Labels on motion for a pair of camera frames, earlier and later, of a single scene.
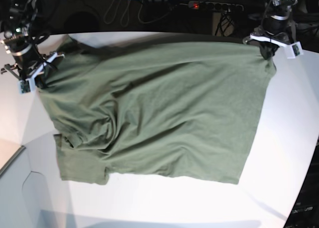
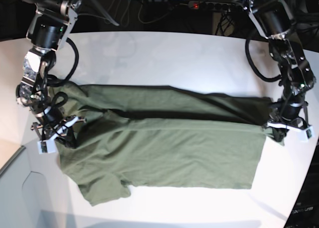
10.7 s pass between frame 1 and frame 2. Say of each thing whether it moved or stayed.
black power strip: stayed
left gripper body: moved
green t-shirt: moved
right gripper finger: moved
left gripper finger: moved
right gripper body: moved
